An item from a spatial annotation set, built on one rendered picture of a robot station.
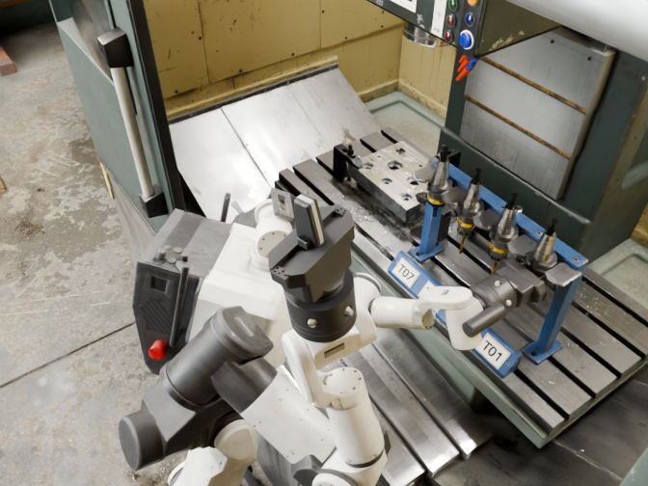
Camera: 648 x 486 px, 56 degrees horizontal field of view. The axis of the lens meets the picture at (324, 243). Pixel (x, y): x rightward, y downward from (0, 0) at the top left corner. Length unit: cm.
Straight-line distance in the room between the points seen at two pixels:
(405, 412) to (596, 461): 47
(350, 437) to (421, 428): 78
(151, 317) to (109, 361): 167
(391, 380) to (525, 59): 105
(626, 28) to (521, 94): 165
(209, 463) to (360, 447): 66
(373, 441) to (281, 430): 15
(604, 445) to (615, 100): 94
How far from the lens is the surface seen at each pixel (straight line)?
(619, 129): 196
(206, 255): 114
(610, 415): 181
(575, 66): 193
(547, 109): 204
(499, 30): 128
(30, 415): 279
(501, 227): 145
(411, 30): 159
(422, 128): 298
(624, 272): 246
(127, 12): 147
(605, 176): 205
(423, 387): 173
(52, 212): 366
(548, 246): 139
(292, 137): 257
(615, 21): 45
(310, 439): 99
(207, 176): 241
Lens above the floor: 218
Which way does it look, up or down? 44 degrees down
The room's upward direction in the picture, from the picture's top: straight up
